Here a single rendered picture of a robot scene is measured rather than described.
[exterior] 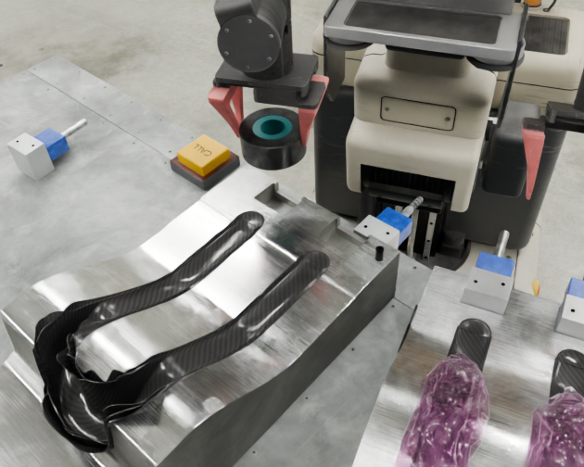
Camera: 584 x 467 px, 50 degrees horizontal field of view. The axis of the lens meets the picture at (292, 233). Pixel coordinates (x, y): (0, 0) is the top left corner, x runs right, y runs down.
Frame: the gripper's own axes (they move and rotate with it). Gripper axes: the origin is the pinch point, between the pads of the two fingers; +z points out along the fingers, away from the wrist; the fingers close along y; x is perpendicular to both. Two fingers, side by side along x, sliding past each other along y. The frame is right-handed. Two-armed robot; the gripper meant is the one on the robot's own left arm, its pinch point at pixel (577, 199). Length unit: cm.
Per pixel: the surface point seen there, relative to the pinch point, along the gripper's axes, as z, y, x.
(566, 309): 12.6, 2.1, 0.5
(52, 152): 12, -76, 14
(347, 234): 11.3, -24.5, 5.2
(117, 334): 17.6, -42.0, -20.0
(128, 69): 22, -161, 176
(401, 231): 11.6, -18.4, 11.7
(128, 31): 10, -177, 201
